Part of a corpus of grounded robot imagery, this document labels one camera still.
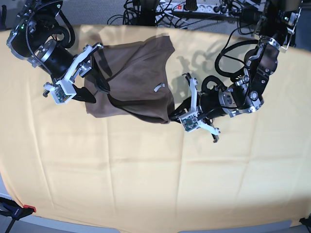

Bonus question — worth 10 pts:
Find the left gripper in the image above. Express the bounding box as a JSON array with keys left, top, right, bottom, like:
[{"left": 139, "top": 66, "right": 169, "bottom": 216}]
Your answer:
[{"left": 169, "top": 73, "right": 221, "bottom": 143}]

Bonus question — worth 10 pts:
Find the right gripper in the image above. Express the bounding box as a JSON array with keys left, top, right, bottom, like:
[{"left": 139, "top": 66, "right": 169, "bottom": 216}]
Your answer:
[{"left": 42, "top": 42, "right": 110, "bottom": 104}]

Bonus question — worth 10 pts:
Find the brown T-shirt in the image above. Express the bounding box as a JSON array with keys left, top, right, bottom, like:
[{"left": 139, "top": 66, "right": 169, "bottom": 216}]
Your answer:
[{"left": 84, "top": 35, "right": 174, "bottom": 124}]

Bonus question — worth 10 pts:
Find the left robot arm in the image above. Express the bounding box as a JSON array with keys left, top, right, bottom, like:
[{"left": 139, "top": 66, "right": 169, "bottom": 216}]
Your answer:
[{"left": 169, "top": 0, "right": 303, "bottom": 142}]

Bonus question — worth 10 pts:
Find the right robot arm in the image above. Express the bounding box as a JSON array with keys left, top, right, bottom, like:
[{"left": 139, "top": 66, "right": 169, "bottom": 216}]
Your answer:
[{"left": 6, "top": 0, "right": 110, "bottom": 104}]

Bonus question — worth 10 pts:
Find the yellow table cloth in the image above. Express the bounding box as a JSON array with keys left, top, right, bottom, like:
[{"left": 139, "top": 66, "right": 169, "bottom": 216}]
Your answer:
[{"left": 0, "top": 31, "right": 311, "bottom": 233}]

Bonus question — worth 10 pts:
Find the white power strip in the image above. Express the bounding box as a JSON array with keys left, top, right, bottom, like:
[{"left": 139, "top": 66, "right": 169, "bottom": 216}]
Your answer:
[{"left": 156, "top": 2, "right": 229, "bottom": 16}]

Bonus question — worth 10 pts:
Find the black power adapter box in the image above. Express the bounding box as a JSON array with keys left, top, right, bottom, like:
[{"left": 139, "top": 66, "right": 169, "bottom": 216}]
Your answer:
[{"left": 240, "top": 8, "right": 267, "bottom": 25}]

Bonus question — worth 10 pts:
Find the black clamp with orange tip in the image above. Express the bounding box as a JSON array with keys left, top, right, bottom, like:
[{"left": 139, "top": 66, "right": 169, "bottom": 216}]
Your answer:
[{"left": 0, "top": 197, "right": 36, "bottom": 233}]

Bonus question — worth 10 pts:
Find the black clamp right corner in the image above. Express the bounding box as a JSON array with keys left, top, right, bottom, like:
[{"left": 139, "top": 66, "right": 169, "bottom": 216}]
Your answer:
[{"left": 299, "top": 216, "right": 311, "bottom": 233}]

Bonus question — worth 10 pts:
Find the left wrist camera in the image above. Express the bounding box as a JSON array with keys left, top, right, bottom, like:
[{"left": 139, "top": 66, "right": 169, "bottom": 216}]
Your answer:
[{"left": 179, "top": 114, "right": 199, "bottom": 132}]

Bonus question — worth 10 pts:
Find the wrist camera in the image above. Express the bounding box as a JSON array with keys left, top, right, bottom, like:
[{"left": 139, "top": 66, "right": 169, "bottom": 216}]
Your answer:
[
  {"left": 49, "top": 81, "right": 76, "bottom": 104},
  {"left": 179, "top": 114, "right": 199, "bottom": 132}
]

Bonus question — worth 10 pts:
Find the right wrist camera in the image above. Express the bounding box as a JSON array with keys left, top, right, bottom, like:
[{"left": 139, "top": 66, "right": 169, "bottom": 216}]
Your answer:
[{"left": 49, "top": 81, "right": 76, "bottom": 104}]

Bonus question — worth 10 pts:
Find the black stand post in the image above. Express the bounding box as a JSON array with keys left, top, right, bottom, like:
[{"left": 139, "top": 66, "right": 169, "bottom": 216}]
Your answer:
[{"left": 139, "top": 0, "right": 158, "bottom": 26}]

